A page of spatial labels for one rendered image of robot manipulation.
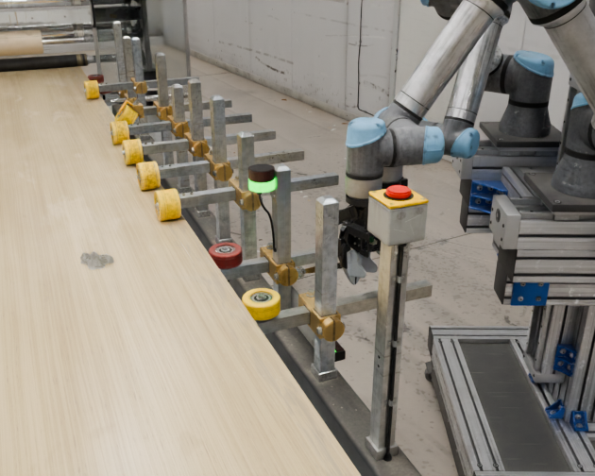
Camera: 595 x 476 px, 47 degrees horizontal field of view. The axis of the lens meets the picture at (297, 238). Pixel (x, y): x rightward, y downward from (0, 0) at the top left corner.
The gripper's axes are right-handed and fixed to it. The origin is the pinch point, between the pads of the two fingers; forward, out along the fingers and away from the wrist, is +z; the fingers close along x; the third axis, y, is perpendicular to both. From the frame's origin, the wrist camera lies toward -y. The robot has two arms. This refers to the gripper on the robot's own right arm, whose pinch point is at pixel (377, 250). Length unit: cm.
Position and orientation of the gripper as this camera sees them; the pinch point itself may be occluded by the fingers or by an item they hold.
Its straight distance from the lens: 181.4
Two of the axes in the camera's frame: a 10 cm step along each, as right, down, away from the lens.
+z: 0.1, 9.1, 4.2
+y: 9.2, -1.8, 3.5
